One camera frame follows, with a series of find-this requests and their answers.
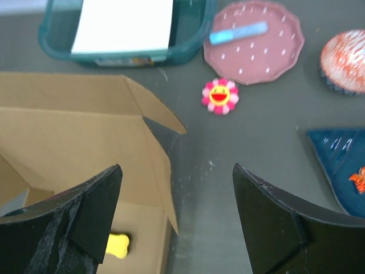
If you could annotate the teal plastic bin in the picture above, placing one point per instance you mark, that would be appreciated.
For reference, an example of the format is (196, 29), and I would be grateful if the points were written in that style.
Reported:
(191, 24)

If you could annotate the yellow bone toy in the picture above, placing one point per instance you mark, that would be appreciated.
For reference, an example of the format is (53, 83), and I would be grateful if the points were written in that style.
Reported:
(117, 245)

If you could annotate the brown cardboard box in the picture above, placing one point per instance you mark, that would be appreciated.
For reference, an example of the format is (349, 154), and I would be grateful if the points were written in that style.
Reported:
(58, 130)

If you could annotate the red patterned bowl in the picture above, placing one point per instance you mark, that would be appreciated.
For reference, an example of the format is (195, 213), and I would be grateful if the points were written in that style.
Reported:
(342, 62)

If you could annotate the dark blue leaf dish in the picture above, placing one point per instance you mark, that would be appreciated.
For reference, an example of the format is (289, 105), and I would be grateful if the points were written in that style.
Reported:
(340, 152)

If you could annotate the pink smiling flower toy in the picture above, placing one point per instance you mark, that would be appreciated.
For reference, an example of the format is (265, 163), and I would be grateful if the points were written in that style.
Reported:
(220, 96)

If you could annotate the pink dotted plate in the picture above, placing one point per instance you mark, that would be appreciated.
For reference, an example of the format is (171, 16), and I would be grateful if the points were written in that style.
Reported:
(258, 59)

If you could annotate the light blue marker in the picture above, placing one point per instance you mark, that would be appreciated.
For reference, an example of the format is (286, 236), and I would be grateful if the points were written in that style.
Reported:
(234, 34)

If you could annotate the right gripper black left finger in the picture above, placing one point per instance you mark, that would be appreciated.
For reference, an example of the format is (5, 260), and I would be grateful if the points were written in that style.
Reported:
(66, 233)

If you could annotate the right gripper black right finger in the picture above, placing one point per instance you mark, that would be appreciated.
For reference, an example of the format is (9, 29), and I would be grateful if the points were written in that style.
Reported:
(287, 234)

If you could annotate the small orange toy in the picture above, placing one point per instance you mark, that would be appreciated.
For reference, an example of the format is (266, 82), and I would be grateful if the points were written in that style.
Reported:
(358, 180)

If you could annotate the white paper sheet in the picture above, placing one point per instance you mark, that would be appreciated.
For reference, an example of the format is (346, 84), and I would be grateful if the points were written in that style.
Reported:
(123, 26)

